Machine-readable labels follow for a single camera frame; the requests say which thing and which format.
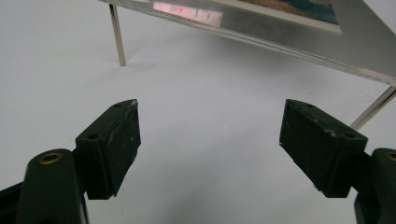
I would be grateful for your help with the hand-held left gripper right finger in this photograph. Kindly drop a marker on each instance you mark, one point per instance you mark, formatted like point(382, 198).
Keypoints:
point(320, 149)

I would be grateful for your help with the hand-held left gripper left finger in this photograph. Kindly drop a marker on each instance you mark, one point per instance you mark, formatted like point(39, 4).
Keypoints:
point(106, 152)

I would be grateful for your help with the clear acrylic photo frame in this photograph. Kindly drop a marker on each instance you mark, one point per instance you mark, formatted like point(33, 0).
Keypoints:
point(358, 43)

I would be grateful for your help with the metal frame leg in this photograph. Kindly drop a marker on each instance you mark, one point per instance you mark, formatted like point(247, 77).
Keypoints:
point(118, 37)
point(372, 109)

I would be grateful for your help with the colourful painted picture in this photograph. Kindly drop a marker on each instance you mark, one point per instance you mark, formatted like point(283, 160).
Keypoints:
point(299, 9)

